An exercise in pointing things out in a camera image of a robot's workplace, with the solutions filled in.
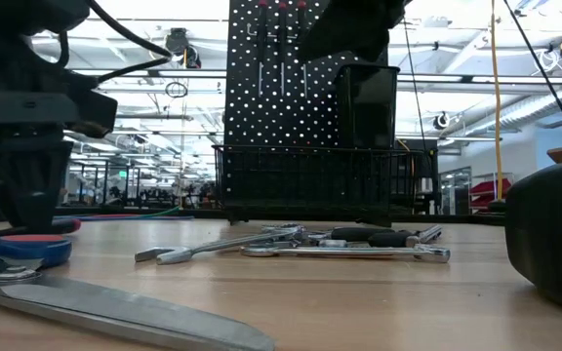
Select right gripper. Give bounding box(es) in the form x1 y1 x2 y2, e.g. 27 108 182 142
300 0 408 62

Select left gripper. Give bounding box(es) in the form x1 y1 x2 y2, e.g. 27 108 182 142
0 36 87 235

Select black handled pliers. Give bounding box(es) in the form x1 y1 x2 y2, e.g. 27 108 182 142
330 225 420 249

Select black metal peg board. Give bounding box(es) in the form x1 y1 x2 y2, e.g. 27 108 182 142
224 0 390 218

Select black plastic bin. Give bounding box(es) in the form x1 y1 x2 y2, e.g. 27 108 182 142
334 62 401 150

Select glass door cabinet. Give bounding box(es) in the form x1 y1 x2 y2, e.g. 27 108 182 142
439 166 472 215

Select red storage bins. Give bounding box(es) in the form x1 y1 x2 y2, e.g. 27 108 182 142
469 177 514 211

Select black rounded object right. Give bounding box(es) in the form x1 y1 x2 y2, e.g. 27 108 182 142
503 158 562 317

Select black ceiling cord reel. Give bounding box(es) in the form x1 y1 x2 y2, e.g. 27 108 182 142
431 110 453 132
163 26 203 69

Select coloured wire bundle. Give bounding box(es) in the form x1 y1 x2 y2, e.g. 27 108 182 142
73 207 195 221

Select blue red handled scissors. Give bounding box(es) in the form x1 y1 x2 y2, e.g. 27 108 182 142
0 233 276 351

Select black wire basket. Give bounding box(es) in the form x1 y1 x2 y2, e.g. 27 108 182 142
211 143 424 226

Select yellow hanging cable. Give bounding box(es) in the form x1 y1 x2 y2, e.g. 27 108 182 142
489 0 505 202

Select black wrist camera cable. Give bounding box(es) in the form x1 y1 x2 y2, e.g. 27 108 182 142
59 0 173 84

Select long black hanging cable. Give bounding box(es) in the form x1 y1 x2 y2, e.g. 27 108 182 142
502 0 562 160

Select black aluminium table frame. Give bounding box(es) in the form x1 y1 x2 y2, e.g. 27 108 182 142
0 207 506 226

